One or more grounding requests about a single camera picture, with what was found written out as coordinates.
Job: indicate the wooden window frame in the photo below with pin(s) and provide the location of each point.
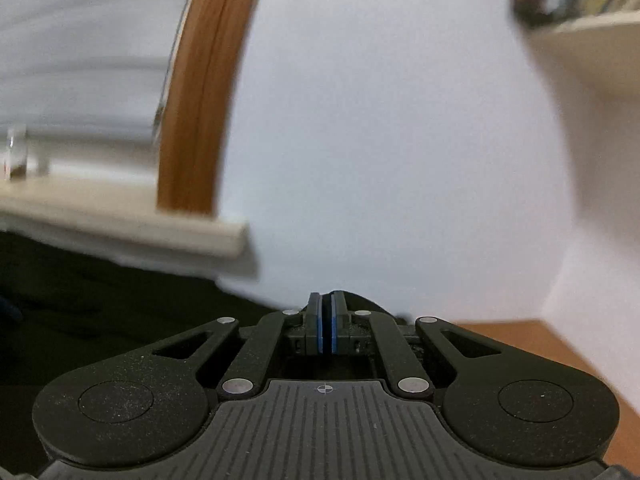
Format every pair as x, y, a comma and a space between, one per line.
205, 110

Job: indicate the white window blind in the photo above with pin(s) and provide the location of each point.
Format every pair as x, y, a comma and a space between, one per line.
85, 60

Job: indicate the small glass jar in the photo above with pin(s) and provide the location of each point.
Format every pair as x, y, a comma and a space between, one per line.
16, 155

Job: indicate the black garment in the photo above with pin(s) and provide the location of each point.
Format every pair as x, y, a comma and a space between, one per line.
100, 310

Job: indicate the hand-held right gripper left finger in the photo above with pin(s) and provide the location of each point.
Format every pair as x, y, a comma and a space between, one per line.
314, 325

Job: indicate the stone window sill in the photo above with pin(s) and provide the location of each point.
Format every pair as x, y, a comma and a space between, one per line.
125, 225

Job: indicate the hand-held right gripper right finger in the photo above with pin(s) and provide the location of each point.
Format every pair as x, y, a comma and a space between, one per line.
340, 325

